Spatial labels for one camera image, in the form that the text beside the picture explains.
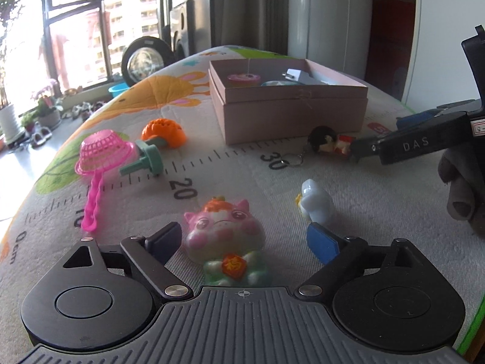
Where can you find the potted tree in white pot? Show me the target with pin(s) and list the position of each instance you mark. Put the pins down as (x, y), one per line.
(8, 121)

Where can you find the black-rimmed round glass door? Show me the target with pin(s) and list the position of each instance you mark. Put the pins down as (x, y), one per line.
(146, 60)

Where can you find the orange plastic toy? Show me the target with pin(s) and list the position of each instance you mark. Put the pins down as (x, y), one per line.
(165, 132)

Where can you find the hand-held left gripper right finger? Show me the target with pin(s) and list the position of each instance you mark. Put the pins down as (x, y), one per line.
(322, 242)

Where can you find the white charger block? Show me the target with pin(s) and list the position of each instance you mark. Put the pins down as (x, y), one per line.
(293, 74)

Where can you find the grey curtain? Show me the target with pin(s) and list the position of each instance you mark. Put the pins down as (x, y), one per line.
(248, 7)

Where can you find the pink flowers in pot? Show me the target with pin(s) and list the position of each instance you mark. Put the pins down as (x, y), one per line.
(47, 108)

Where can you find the pink toy strainer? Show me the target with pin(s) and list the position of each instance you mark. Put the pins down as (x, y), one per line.
(102, 151)

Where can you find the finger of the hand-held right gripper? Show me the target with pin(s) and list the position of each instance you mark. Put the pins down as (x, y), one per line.
(416, 142)
(415, 118)

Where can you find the person's right hand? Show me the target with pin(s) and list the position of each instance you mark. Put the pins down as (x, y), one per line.
(464, 189)

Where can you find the hanging red clothes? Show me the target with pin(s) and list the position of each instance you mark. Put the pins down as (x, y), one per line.
(60, 60)

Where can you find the white sandals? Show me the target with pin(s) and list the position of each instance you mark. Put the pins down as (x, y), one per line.
(41, 137)

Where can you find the blue basin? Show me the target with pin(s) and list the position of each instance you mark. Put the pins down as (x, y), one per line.
(119, 90)

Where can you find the pink cardboard box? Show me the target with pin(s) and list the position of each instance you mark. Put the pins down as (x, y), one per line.
(288, 117)

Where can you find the dark red cabinet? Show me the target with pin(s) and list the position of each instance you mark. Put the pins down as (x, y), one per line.
(390, 26)

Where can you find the pink and green squishy toy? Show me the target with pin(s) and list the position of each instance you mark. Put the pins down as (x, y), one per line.
(223, 231)

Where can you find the grey washing machine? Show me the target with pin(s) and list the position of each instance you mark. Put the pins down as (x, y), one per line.
(181, 30)

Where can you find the white and blue toy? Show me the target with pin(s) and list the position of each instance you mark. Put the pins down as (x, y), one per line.
(316, 201)

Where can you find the green plastic toy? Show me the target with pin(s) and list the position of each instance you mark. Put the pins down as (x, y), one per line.
(146, 159)

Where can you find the small green potted plant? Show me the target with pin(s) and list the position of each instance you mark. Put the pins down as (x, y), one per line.
(28, 123)

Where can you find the white cabinet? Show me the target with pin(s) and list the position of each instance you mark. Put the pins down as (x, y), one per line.
(329, 19)

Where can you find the pink round toy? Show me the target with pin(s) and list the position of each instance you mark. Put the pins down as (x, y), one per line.
(244, 78)

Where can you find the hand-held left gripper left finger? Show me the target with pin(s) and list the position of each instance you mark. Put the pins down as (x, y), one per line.
(165, 240)

